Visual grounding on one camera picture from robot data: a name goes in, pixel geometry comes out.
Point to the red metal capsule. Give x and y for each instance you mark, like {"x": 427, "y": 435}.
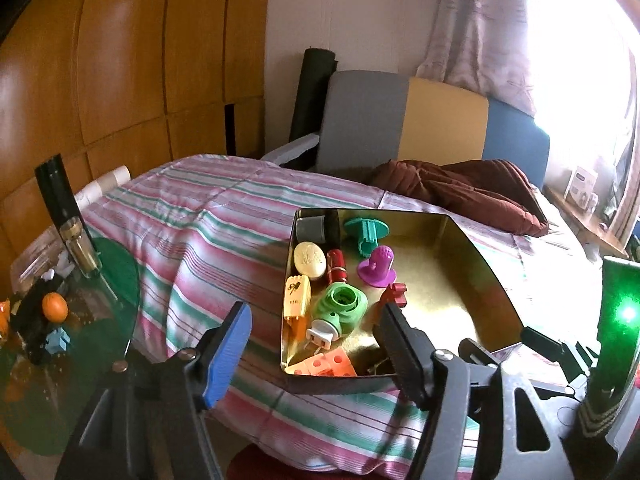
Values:
{"x": 337, "y": 267}

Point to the white plug adapter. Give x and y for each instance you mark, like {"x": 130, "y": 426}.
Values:
{"x": 322, "y": 332}

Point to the cream plastic toy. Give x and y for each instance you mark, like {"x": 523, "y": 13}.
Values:
{"x": 296, "y": 297}

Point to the purple plastic thimble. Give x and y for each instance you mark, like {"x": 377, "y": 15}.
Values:
{"x": 380, "y": 265}

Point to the black object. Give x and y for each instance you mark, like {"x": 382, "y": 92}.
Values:
{"x": 30, "y": 310}

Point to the white plastic tube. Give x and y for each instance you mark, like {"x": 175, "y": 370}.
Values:
{"x": 112, "y": 180}

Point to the dark red toy piece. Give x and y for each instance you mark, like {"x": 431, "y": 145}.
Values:
{"x": 397, "y": 294}

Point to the black rolled mat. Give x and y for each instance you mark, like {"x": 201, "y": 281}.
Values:
{"x": 312, "y": 95}

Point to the wooden window shelf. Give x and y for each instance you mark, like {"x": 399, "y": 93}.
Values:
{"x": 590, "y": 230}

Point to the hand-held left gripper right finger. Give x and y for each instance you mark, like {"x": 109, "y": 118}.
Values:
{"x": 402, "y": 355}

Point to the cream oval soap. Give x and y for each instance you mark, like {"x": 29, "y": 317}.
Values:
{"x": 310, "y": 260}

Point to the orange fruit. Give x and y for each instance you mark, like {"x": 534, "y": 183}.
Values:
{"x": 55, "y": 306}

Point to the green glass side table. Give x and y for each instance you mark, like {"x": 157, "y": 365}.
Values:
{"x": 117, "y": 280}

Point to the orange perforated block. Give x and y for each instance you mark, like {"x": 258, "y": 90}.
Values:
{"x": 335, "y": 362}

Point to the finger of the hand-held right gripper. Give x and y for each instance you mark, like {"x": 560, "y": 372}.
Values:
{"x": 477, "y": 355}
{"x": 550, "y": 342}

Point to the black silver cylinder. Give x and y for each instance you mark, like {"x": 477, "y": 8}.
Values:
{"x": 315, "y": 227}

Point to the green plastic spool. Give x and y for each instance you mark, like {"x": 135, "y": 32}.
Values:
{"x": 367, "y": 230}

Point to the gold tin tray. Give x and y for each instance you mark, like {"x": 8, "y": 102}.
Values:
{"x": 440, "y": 270}

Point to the clear plastic container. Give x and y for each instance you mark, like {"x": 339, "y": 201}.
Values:
{"x": 30, "y": 265}

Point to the white carton box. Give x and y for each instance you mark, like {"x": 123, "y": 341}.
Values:
{"x": 580, "y": 185}

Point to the pale patterned curtain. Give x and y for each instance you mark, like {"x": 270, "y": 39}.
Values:
{"x": 475, "y": 25}

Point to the small white bottle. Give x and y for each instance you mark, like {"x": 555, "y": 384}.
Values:
{"x": 593, "y": 202}

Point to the white bed rail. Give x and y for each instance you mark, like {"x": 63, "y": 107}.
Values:
{"x": 292, "y": 149}

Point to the brown pillow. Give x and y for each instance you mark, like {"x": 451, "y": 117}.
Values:
{"x": 475, "y": 190}

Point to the striped blanket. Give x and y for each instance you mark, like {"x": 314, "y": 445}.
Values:
{"x": 200, "y": 230}

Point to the light green round toy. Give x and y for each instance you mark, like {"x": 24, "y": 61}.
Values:
{"x": 340, "y": 305}

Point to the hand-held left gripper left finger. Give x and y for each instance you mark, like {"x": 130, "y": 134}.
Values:
{"x": 230, "y": 350}

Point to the orange packet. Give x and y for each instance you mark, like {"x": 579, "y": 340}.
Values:
{"x": 4, "y": 320}

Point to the grey yellow blue headboard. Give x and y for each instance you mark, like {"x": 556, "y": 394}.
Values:
{"x": 440, "y": 120}

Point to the black capped glass bottle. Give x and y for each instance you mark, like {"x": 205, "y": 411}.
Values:
{"x": 55, "y": 190}

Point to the wooden wardrobe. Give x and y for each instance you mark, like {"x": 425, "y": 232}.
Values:
{"x": 125, "y": 60}

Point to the light blue toy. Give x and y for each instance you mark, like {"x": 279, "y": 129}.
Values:
{"x": 57, "y": 341}

